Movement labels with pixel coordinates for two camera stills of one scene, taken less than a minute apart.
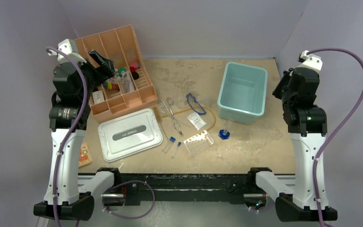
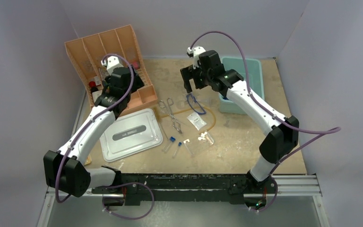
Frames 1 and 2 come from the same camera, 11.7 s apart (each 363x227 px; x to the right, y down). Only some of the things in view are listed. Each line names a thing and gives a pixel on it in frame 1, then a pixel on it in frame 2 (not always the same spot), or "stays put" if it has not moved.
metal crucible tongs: [170, 101] stays put
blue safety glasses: [194, 104] stays put
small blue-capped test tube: [174, 154] stays put
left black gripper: [103, 72] → [136, 83]
